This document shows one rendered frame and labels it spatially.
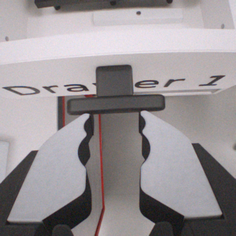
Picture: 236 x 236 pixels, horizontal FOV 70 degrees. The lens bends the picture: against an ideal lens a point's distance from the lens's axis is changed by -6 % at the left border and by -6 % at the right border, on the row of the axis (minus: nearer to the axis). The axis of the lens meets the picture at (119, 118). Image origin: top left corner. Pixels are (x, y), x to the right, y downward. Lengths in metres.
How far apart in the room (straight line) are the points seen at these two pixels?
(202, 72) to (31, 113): 0.26
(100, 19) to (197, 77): 0.13
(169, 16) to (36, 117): 0.24
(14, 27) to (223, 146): 1.14
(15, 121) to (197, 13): 0.32
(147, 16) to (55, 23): 0.12
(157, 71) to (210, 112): 1.02
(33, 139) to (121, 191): 0.83
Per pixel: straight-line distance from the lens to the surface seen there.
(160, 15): 0.24
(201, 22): 0.27
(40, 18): 0.28
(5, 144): 0.33
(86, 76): 0.16
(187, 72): 0.17
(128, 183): 1.08
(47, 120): 0.30
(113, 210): 1.13
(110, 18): 0.24
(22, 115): 0.33
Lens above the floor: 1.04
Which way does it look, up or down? 84 degrees down
